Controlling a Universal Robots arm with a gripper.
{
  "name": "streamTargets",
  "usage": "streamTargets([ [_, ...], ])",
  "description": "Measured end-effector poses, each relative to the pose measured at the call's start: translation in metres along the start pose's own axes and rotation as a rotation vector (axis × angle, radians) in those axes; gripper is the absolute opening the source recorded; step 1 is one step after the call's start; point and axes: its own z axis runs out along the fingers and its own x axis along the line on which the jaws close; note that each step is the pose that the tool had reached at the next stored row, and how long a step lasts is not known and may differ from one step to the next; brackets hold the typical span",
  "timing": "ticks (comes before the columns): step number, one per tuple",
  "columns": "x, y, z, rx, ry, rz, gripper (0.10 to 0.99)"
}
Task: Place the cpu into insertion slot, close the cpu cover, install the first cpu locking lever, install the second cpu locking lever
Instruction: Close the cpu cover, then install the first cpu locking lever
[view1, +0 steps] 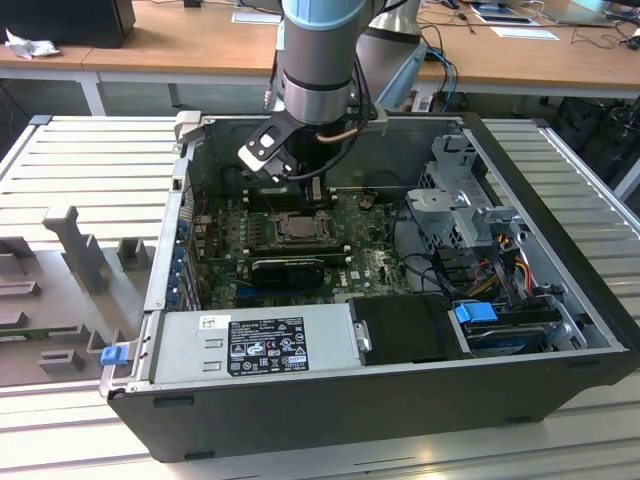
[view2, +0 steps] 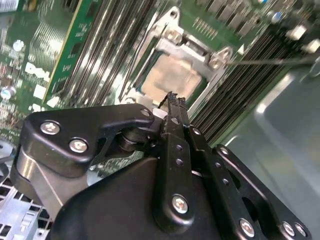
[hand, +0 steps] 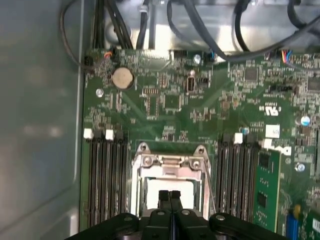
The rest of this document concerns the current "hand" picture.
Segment thin black looped wire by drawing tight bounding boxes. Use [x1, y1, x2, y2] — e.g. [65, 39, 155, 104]
[59, 0, 97, 74]

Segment metal CPU socket cover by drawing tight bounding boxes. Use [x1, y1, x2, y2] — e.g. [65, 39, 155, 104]
[136, 164, 203, 214]

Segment RAM slot with white clips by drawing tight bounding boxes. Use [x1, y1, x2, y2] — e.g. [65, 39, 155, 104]
[245, 138, 273, 225]
[83, 128, 98, 226]
[104, 128, 119, 221]
[225, 132, 244, 222]

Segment square black chip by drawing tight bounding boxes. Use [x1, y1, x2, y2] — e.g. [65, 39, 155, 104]
[244, 66, 259, 81]

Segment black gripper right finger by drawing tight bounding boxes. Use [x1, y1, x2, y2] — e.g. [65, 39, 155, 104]
[170, 190, 288, 240]

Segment round coin cell battery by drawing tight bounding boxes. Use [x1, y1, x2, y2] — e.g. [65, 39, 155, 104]
[111, 65, 136, 90]

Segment RAM slot with black clips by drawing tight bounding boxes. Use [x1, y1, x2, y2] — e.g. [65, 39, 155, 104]
[93, 129, 108, 225]
[114, 129, 132, 216]
[216, 133, 234, 221]
[235, 136, 257, 223]

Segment green motherboard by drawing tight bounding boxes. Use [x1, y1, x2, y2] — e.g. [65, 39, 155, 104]
[79, 47, 320, 240]

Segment graphics card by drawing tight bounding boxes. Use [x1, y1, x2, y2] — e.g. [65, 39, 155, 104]
[253, 149, 282, 233]

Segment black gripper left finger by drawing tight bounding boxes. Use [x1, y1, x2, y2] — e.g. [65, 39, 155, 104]
[64, 189, 173, 240]

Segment internal USB port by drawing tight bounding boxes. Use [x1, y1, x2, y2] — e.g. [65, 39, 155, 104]
[185, 75, 198, 95]

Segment long thick black cable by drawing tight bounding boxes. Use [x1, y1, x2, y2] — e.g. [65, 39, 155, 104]
[166, 0, 320, 62]

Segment silver blue capacitor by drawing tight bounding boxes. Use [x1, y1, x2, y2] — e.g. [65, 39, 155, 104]
[300, 114, 312, 127]

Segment black open PC case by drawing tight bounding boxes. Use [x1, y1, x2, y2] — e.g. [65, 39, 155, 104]
[0, 0, 87, 240]

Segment metal CPU locking lever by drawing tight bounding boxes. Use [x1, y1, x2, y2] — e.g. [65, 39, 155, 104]
[203, 159, 217, 214]

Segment short thick black cable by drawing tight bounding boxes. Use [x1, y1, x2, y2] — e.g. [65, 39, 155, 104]
[233, 0, 252, 53]

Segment black wire bundle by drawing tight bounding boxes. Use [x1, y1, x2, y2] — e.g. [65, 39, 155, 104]
[91, 0, 135, 51]

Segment CPU socket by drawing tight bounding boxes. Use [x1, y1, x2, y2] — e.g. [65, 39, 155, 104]
[130, 141, 213, 220]

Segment white sticker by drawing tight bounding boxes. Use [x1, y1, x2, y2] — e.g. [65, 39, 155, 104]
[264, 124, 281, 139]

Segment grey metal drive cage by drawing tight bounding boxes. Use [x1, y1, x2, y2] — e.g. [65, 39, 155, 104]
[102, 0, 320, 58]

